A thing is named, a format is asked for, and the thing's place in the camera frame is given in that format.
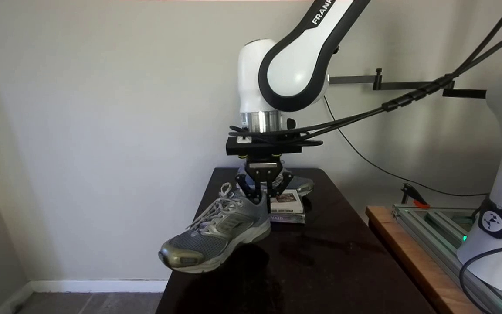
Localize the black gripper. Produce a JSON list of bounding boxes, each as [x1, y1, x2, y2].
[[235, 153, 295, 205]]

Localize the thick black cable bundle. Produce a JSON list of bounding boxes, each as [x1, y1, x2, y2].
[[288, 0, 502, 139]]

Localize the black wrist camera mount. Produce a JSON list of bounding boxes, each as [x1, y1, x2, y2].
[[225, 127, 324, 158]]

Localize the white baseboard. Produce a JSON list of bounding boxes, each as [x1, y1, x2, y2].
[[28, 278, 169, 294]]

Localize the black wall mounted rail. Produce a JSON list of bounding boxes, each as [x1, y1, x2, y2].
[[326, 66, 488, 99]]

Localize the aluminium frame rails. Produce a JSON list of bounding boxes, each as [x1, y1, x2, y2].
[[391, 202, 502, 314]]

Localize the thin black wire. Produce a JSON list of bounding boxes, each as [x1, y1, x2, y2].
[[321, 93, 490, 198]]

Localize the red black clamp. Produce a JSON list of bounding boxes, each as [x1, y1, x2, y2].
[[399, 181, 431, 209]]

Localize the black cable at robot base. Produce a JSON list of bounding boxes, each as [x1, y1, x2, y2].
[[455, 240, 502, 299]]

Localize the wooden platform board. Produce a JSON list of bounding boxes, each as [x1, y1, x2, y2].
[[364, 202, 481, 314]]

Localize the white paperback book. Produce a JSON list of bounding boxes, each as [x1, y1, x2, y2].
[[269, 191, 309, 226]]

